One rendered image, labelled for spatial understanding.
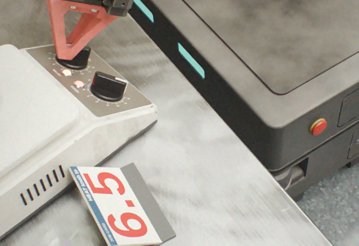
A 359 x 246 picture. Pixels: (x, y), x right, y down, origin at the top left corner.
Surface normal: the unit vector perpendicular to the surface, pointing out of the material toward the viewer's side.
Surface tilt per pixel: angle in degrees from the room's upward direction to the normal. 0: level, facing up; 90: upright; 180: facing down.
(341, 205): 0
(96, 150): 90
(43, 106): 0
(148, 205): 0
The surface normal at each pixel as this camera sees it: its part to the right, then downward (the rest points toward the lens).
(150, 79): -0.05, -0.60
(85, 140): 0.67, 0.57
